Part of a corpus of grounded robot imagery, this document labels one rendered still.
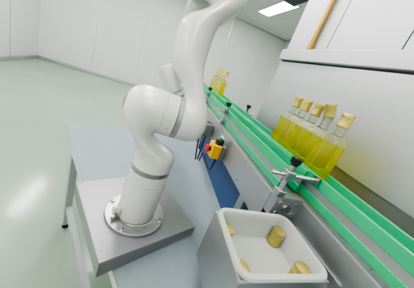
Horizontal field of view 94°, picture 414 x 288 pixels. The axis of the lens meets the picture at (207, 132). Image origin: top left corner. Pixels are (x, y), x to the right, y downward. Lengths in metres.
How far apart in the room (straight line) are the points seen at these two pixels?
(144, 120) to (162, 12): 5.98
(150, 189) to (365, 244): 0.54
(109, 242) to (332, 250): 0.58
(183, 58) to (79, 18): 6.23
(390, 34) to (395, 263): 0.71
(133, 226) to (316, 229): 0.52
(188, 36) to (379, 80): 0.63
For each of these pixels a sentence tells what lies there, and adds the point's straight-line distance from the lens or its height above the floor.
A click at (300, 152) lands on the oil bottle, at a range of 0.75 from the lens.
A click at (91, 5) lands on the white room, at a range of 6.66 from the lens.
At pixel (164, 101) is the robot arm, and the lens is 0.51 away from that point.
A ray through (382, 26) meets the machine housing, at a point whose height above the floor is 1.65.
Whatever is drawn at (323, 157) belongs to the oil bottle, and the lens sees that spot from 0.69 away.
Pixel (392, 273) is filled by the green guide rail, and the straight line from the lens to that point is 0.59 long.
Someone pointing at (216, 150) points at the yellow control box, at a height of 0.97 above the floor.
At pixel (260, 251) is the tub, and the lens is 0.60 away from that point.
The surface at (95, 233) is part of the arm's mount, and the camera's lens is 0.68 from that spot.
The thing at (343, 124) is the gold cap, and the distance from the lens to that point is 0.70.
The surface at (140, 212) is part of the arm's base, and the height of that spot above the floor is 0.86.
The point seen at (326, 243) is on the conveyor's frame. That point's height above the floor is 1.02.
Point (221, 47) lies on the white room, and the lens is 6.60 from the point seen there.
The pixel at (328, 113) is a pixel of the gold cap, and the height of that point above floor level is 1.31.
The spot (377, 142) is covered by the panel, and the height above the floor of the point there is 1.28.
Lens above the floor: 1.32
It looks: 18 degrees down
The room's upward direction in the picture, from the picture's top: 20 degrees clockwise
